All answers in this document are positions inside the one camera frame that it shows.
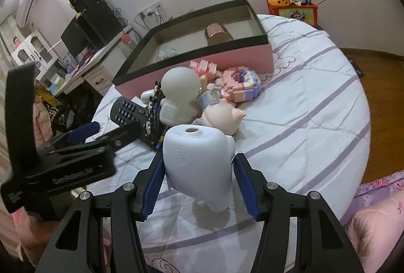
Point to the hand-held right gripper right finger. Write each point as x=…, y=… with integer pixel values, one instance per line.
x=244, y=187

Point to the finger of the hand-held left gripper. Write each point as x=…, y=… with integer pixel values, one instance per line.
x=82, y=132
x=126, y=134

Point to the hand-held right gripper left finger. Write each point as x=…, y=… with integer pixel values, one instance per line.
x=153, y=186

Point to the black remote control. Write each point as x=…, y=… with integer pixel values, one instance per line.
x=126, y=108

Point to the white astronaut figure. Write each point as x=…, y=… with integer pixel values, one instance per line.
x=180, y=93

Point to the pink pig figurine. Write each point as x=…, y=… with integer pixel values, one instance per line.
x=217, y=118

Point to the clear glass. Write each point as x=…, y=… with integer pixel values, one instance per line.
x=166, y=55

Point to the pink building block cake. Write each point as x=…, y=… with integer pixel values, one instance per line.
x=236, y=85

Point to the white pink block figure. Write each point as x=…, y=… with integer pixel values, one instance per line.
x=205, y=67

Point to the pink box with black rim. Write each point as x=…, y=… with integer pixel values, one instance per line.
x=221, y=59

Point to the rose gold cylinder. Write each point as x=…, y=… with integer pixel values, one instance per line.
x=217, y=34

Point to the person's left hand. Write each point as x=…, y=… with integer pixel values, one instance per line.
x=39, y=236

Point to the pile of clothes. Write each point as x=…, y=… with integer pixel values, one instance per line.
x=56, y=112

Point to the white desk with drawer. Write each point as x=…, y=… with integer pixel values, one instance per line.
x=94, y=70

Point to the white glass-door cabinet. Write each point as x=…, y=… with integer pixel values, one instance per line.
x=33, y=51

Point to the white striped bed sheet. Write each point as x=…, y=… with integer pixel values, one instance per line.
x=299, y=121

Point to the orange ball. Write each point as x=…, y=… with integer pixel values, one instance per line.
x=127, y=38

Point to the black computer monitor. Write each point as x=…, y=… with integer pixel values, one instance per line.
x=74, y=36

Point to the large black speaker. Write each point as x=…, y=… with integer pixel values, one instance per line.
x=101, y=23

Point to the white air conditioner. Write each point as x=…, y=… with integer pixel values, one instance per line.
x=26, y=3

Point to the pink floral quilt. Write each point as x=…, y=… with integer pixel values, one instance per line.
x=378, y=222

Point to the black floor item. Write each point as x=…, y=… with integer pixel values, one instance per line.
x=355, y=66

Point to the red toy box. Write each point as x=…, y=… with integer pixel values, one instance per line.
x=293, y=14

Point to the white wall power strip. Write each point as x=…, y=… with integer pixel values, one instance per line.
x=150, y=8

